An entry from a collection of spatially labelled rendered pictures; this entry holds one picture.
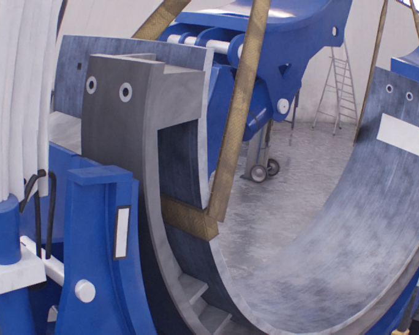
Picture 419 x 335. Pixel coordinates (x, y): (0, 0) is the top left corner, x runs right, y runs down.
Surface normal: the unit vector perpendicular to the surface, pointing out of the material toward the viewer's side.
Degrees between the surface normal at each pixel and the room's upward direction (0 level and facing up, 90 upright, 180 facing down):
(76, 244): 90
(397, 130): 75
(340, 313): 5
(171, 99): 90
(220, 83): 90
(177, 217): 115
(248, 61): 82
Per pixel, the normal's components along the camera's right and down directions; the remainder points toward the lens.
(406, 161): -0.53, -0.35
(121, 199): 0.75, 0.26
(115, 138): -0.68, 0.26
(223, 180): 0.89, 0.11
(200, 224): -0.66, 0.47
